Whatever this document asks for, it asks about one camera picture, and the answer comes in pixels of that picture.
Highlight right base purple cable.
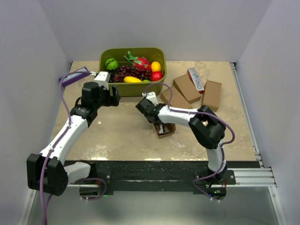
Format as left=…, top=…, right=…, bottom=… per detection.
left=193, top=171, right=228, bottom=203

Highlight red toy apple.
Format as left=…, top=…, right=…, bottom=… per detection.
left=150, top=71, right=163, bottom=82

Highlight green toy watermelon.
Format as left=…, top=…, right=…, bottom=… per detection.
left=105, top=58, right=119, bottom=70

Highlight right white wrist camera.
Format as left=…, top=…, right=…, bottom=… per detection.
left=142, top=91, right=158, bottom=105

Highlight yellow toy mango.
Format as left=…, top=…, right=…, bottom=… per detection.
left=124, top=76, right=142, bottom=83

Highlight brown paper box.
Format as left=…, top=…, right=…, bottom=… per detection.
left=154, top=123, right=176, bottom=138

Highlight front folded brown box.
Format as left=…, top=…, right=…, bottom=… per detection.
left=160, top=86, right=192, bottom=109

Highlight pink toy dragon fruit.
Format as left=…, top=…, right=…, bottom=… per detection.
left=124, top=51, right=152, bottom=72

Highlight yellow orange toy lemon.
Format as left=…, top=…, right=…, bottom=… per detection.
left=151, top=61, right=162, bottom=73

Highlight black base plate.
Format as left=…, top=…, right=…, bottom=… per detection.
left=75, top=161, right=260, bottom=200

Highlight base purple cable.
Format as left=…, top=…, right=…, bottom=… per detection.
left=79, top=178, right=107, bottom=202
left=193, top=171, right=228, bottom=203

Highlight middle folded brown box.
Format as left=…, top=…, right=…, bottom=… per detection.
left=172, top=75, right=201, bottom=104

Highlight right folded brown box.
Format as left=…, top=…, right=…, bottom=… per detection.
left=202, top=80, right=222, bottom=112

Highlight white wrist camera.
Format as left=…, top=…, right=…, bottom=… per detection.
left=142, top=91, right=158, bottom=105
left=93, top=71, right=110, bottom=90

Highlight red white toothpaste box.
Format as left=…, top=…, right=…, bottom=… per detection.
left=187, top=67, right=204, bottom=94

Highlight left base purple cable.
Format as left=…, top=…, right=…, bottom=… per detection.
left=79, top=178, right=107, bottom=202

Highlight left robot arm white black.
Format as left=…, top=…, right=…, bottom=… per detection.
left=26, top=82, right=120, bottom=196

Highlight aluminium frame rail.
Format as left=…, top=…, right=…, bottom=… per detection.
left=232, top=168, right=288, bottom=225

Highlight red toy grapes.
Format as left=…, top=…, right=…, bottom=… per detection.
left=113, top=66, right=151, bottom=83

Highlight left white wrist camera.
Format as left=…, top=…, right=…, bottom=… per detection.
left=93, top=71, right=110, bottom=90

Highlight folded brown box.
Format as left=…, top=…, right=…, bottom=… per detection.
left=172, top=75, right=201, bottom=104
left=160, top=86, right=192, bottom=109
left=202, top=80, right=222, bottom=112

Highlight brown snack wrapper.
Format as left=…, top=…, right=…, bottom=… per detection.
left=158, top=124, right=165, bottom=135

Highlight dark blue toy grapes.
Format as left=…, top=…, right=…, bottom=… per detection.
left=109, top=71, right=115, bottom=83

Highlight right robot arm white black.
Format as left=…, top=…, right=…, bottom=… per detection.
left=135, top=98, right=226, bottom=184

